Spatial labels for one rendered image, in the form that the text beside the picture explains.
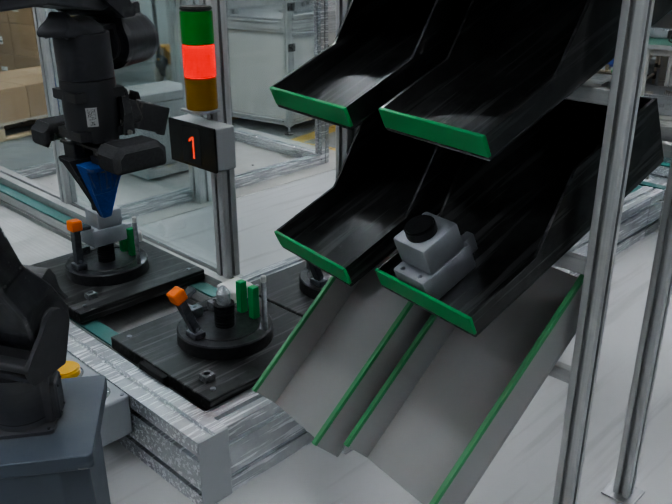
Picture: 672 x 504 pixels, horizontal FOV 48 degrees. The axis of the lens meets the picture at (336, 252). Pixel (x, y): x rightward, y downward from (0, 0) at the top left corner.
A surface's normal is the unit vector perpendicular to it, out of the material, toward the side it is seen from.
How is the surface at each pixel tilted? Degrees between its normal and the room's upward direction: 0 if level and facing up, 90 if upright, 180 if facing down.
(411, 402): 45
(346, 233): 25
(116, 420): 90
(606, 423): 0
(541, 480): 0
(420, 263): 115
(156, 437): 90
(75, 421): 0
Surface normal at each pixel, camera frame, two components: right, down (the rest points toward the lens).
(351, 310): -0.58, -0.49
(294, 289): 0.00, -0.92
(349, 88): -0.34, -0.74
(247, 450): 0.72, 0.27
